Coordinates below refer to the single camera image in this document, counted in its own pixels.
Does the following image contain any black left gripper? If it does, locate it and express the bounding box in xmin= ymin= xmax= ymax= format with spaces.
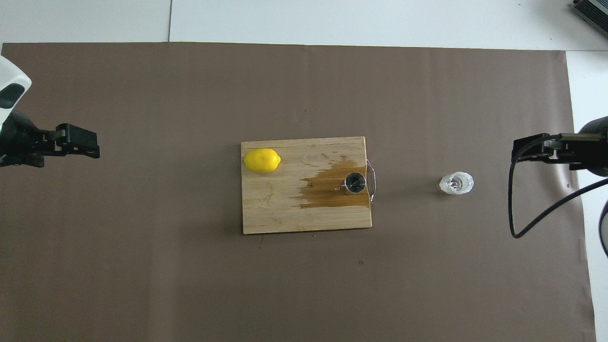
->
xmin=0 ymin=109 xmax=101 ymax=168

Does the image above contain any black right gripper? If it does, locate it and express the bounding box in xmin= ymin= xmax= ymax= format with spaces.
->
xmin=512 ymin=116 xmax=608 ymax=179

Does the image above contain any clear textured glass cup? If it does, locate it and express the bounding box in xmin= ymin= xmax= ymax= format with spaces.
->
xmin=439 ymin=171 xmax=475 ymax=196

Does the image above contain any steel cocktail jigger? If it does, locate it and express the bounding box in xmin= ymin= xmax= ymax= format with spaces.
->
xmin=341 ymin=172 xmax=367 ymax=195

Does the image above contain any grey ribbed metal device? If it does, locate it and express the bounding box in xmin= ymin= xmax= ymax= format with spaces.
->
xmin=571 ymin=0 xmax=608 ymax=38

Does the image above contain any brown paper table mat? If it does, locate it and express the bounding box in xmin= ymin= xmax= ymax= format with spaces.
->
xmin=0 ymin=42 xmax=597 ymax=342

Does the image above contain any yellow lemon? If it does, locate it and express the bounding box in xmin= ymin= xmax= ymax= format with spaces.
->
xmin=242 ymin=148 xmax=282 ymax=174

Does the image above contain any wooden cutting board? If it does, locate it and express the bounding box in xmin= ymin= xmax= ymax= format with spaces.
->
xmin=240 ymin=136 xmax=377 ymax=235

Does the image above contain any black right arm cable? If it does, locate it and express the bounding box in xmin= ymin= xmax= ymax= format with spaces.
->
xmin=507 ymin=134 xmax=608 ymax=259

